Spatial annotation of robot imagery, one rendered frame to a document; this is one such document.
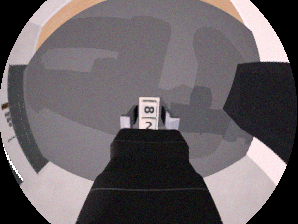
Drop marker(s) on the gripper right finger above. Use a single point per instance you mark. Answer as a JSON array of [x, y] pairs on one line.
[[168, 119]]

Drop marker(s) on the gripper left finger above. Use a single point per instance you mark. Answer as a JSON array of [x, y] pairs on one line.
[[128, 120]]

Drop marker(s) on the white number cube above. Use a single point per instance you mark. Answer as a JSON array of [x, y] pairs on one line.
[[149, 108], [148, 123]]

